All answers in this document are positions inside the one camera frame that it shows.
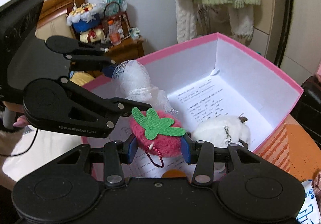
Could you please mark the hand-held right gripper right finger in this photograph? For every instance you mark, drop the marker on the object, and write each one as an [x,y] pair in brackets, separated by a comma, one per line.
[185,150]

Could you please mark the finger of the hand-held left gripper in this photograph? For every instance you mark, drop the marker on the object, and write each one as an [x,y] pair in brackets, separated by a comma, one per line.
[140,108]
[107,70]

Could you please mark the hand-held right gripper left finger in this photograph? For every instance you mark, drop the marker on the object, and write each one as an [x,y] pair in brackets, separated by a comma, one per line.
[131,150]

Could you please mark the red strawberry plush toy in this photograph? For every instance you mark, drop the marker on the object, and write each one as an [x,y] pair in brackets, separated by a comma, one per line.
[163,146]

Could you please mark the white mesh bath pouf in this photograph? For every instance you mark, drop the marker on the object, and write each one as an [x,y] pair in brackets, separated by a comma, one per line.
[130,75]

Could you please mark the orange plush ball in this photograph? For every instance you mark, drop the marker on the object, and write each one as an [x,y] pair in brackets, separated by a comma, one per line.
[173,173]

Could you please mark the white sheep plush toy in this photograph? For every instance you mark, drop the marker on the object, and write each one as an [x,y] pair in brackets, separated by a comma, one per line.
[215,131]

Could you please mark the pink cardboard box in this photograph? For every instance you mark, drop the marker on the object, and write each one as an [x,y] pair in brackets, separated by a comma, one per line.
[250,83]

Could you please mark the blue and white tissue pack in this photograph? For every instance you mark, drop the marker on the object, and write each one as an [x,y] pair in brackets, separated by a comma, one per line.
[309,204]

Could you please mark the person's left hand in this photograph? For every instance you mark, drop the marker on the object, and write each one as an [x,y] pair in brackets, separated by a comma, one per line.
[20,121]

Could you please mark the orange drink bottle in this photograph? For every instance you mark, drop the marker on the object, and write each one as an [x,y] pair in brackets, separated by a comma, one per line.
[114,34]

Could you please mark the cream and red plush toy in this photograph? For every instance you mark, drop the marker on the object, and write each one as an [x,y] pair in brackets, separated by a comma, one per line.
[92,35]

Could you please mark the brown woven basket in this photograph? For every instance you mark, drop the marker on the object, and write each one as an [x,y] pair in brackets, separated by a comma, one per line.
[123,20]

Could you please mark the printed paper sheet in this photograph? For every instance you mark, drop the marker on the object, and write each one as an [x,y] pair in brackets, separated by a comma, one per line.
[205,98]

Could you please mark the blue flower bouquet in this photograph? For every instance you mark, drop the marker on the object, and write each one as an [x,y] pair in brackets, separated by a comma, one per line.
[84,16]

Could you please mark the wooden nightstand with clutter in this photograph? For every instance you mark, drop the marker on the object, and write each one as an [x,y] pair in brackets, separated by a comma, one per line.
[57,0]

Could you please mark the white cloth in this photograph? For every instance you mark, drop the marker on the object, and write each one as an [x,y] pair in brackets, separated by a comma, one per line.
[50,148]

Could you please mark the white fluffy pajama pants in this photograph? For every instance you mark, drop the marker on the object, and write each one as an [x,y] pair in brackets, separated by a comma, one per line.
[185,20]

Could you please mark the black suitcase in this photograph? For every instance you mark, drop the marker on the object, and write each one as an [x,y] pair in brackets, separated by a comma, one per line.
[311,108]

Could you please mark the black clothes rack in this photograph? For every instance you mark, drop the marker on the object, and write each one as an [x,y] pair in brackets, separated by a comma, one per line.
[288,0]

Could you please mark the beige tall cabinet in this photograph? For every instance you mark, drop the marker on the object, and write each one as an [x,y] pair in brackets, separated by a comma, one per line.
[306,13]

